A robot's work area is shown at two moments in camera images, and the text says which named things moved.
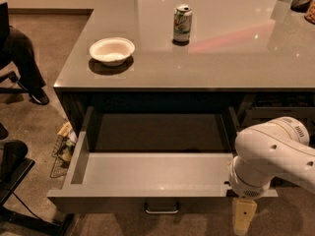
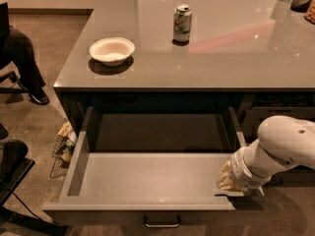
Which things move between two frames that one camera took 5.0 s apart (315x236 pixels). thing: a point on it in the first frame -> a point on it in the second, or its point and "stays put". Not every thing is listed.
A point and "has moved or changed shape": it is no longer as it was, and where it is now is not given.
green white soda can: x=182 y=25 stays put
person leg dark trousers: x=23 y=60 stays put
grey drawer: x=151 y=159 has moved or changed shape
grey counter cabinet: x=240 y=48 stays put
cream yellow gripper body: x=246 y=185 -> x=243 y=171
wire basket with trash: x=66 y=142 stays put
